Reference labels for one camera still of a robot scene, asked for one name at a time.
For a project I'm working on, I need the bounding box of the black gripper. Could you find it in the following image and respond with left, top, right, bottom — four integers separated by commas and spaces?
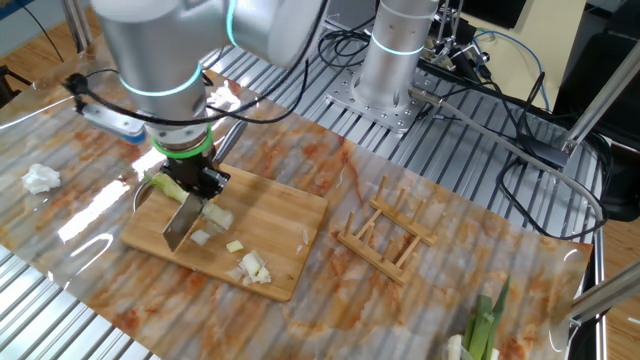
159, 149, 232, 200

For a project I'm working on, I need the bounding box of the long scallion stalk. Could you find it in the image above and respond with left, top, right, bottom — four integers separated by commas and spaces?
142, 171, 235, 231

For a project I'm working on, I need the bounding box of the steel kitchen knife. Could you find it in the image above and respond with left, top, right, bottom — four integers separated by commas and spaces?
162, 119, 249, 253

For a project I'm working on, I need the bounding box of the round metal rim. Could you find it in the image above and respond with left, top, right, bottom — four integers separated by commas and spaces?
132, 179, 154, 212

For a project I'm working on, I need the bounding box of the wooden cutting board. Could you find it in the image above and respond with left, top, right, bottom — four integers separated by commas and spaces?
119, 163, 330, 303

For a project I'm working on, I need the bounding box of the cut white scallion chunk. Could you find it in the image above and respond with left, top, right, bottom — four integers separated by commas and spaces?
238, 249, 273, 286

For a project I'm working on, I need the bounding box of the white crumpled tissue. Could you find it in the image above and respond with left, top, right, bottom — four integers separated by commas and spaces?
21, 163, 63, 196

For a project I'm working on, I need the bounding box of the wooden dish rack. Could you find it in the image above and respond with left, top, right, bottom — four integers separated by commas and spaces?
336, 173, 439, 287

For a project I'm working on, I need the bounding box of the orange marble pattern mat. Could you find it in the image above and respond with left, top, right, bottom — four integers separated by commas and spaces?
0, 9, 594, 360

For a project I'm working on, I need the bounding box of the black clamp stand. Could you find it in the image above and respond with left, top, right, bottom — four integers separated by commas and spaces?
0, 64, 32, 109

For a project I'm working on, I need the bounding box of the plastic wrapped scallion bundle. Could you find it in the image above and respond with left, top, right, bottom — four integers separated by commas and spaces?
446, 274, 513, 360

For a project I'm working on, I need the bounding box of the black power adapter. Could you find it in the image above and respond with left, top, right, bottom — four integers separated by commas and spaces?
518, 131, 570, 169

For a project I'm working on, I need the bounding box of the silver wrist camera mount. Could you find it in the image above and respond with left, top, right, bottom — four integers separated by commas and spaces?
63, 72, 148, 146

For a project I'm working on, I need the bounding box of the aluminium frame post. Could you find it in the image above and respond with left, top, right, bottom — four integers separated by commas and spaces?
559, 42, 640, 154
59, 0, 95, 54
568, 259, 640, 322

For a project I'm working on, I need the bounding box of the black coiled cable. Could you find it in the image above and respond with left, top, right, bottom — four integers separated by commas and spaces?
317, 28, 374, 70

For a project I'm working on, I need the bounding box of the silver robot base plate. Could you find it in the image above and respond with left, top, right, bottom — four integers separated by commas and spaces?
324, 67, 427, 135

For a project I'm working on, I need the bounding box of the metal camera stand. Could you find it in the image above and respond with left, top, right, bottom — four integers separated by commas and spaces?
428, 0, 494, 77

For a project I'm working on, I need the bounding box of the grey flexible hose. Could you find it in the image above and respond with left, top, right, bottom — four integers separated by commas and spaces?
408, 86, 607, 222

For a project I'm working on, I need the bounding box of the blue cable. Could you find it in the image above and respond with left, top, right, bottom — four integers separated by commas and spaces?
473, 29, 552, 112

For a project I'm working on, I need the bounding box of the black looped floor cable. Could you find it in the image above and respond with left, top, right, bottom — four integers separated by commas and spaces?
498, 74, 610, 242

